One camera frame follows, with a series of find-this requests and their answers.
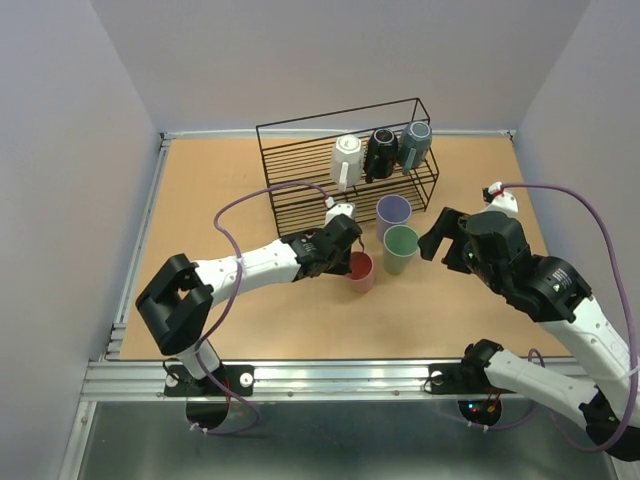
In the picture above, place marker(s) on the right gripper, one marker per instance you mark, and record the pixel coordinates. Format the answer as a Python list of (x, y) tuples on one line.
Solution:
[(451, 223)]

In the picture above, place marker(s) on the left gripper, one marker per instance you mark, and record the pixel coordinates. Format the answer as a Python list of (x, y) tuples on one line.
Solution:
[(343, 267)]

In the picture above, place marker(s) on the green cup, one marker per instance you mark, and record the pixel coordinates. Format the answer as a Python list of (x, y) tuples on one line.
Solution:
[(400, 244)]

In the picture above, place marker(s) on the red cup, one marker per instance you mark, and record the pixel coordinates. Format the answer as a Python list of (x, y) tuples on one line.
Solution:
[(361, 278)]

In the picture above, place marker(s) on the white mug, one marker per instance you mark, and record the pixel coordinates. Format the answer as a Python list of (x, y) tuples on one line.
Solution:
[(347, 161)]

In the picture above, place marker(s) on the black mug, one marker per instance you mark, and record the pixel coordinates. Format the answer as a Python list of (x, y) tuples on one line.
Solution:
[(381, 155)]

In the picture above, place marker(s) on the blue-grey mug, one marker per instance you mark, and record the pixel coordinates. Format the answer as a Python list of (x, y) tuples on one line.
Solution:
[(415, 142)]

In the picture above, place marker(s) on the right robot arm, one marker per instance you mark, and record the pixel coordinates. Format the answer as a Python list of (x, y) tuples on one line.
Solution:
[(552, 293)]

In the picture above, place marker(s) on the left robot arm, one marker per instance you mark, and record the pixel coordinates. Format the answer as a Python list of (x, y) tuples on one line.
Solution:
[(176, 302)]

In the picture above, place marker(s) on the purple cup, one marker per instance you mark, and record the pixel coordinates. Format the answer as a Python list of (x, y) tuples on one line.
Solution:
[(391, 210)]

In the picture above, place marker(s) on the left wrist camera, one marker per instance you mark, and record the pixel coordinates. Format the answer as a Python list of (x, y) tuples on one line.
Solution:
[(335, 209)]

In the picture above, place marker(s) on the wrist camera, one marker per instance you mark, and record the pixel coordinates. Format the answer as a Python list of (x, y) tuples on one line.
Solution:
[(335, 209), (498, 199)]

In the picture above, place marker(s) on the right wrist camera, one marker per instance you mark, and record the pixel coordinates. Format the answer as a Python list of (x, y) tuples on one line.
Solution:
[(498, 199)]

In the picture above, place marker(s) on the black wire dish rack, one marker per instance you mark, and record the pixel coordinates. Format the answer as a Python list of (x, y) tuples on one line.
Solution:
[(300, 149)]

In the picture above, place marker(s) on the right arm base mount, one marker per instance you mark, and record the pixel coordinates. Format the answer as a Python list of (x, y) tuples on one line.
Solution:
[(456, 378)]

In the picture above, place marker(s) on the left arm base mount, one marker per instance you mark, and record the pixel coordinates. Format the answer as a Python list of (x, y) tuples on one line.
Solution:
[(239, 378)]

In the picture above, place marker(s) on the aluminium front rail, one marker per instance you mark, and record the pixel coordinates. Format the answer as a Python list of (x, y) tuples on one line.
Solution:
[(280, 381)]

